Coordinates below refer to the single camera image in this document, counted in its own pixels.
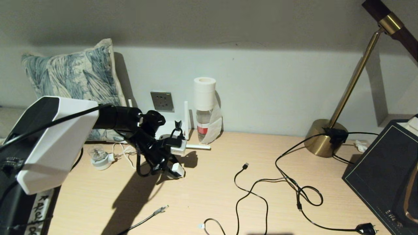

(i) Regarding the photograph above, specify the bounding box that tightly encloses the white power adapter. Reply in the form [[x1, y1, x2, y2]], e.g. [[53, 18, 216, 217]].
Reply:
[[172, 163, 186, 179]]

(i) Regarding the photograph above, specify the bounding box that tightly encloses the black ethernet cable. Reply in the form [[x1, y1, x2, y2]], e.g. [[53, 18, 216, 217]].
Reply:
[[70, 147, 169, 235]]

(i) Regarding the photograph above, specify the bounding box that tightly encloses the white router with antennas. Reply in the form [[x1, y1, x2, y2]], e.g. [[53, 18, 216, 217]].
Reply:
[[128, 99, 211, 150]]

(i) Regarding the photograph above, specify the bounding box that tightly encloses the clear bottle with red label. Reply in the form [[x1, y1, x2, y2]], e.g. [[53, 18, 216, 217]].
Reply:
[[196, 109, 214, 143]]

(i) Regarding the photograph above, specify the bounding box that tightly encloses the clear dome night light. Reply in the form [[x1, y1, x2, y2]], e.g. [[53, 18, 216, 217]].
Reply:
[[88, 146, 115, 171]]

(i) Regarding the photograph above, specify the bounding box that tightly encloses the white paper roll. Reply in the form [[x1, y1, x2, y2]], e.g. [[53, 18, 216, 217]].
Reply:
[[194, 77, 217, 112]]

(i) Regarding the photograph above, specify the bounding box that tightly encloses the blue leaf print pillow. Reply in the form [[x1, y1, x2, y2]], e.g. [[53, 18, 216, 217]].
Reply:
[[21, 39, 127, 142]]

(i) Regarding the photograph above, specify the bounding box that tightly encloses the brass desk lamp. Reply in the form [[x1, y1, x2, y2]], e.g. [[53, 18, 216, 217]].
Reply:
[[304, 0, 418, 158]]

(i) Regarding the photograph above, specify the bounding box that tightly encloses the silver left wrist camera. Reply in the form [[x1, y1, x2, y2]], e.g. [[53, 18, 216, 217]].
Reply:
[[163, 137, 187, 156]]

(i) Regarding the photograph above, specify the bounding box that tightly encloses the white cord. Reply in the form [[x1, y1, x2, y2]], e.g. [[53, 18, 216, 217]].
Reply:
[[111, 142, 137, 170]]

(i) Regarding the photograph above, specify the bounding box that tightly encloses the grey wall socket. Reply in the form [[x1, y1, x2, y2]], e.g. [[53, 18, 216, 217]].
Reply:
[[151, 92, 174, 113]]

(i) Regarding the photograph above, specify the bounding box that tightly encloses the black USB cable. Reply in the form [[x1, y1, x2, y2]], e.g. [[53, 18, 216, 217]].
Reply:
[[198, 163, 302, 235]]

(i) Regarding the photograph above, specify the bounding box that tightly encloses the black left wrist camera cable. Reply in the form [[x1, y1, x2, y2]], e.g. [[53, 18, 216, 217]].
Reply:
[[0, 104, 155, 179]]

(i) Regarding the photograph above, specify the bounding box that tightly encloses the black cord switch box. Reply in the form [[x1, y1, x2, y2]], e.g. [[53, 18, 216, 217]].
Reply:
[[323, 128, 349, 144]]

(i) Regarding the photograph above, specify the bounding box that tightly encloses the black lamp power cord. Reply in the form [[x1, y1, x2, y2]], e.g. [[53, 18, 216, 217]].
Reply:
[[275, 132, 379, 235]]

